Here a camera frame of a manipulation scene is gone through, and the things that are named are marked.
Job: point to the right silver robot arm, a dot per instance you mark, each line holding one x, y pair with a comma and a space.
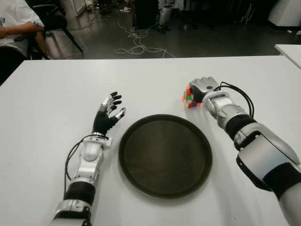
258, 150

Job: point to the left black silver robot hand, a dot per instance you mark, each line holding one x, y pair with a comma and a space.
102, 122

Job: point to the grey folding metal frame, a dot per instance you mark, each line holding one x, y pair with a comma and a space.
247, 11

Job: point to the white column with black base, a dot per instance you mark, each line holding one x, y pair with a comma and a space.
284, 11

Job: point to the dark brown round plate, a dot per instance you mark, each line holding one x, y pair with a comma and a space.
164, 157

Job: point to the white low cabinet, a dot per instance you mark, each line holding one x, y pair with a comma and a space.
80, 7

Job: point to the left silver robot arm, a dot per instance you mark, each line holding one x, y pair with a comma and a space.
90, 153

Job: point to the white power strip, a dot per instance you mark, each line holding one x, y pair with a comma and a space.
125, 10

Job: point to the white side table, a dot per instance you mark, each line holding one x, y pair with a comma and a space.
289, 50

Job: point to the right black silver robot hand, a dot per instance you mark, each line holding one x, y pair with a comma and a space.
204, 84

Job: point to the black office chair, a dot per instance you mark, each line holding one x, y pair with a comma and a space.
55, 22

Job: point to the person in white shirt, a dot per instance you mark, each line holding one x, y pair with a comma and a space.
14, 21

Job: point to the multicoloured Rubik's cube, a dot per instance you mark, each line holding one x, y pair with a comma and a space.
188, 97

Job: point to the black cabinet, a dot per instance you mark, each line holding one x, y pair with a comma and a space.
145, 11

